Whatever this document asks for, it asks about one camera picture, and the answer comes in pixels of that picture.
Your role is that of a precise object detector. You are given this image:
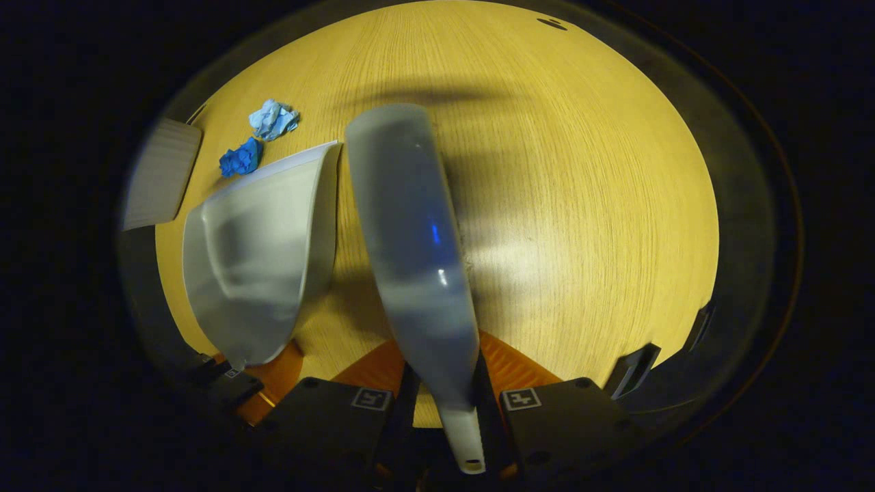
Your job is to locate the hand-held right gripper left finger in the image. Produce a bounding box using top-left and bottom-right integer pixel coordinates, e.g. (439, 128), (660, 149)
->
(263, 338), (421, 489)

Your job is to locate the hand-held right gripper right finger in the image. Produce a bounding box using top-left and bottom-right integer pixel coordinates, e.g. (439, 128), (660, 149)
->
(472, 331), (643, 489)

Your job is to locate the white plastic dustpan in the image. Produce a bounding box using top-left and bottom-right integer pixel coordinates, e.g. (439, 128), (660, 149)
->
(183, 140), (341, 371)

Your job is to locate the small white broom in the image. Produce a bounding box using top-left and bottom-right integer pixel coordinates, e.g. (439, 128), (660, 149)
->
(345, 102), (487, 476)

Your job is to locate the grey ribbed garbage bin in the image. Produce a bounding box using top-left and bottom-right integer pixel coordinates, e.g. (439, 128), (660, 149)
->
(123, 118), (203, 232)

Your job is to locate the dark blue paper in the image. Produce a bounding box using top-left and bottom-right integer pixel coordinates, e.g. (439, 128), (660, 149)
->
(219, 137), (265, 178)

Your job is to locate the light blue paper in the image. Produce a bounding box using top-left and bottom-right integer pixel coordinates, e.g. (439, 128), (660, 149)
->
(248, 99), (300, 142)

